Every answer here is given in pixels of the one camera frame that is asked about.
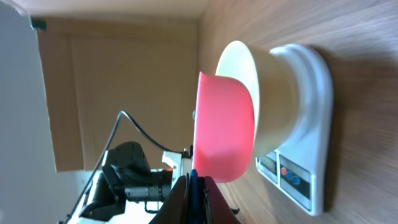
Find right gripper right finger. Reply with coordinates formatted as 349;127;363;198
205;176;240;224

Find white bowl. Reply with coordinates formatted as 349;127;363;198
216;40;299;157

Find left black cable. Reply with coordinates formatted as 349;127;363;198
63;110;183;223

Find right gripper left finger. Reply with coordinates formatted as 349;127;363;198
149;174;190;224

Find pink scoop blue handle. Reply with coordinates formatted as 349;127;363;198
191;73;254;223

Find white digital kitchen scale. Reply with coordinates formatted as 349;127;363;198
256;44;333;216

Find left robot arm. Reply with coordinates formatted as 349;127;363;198
66;142;196;223

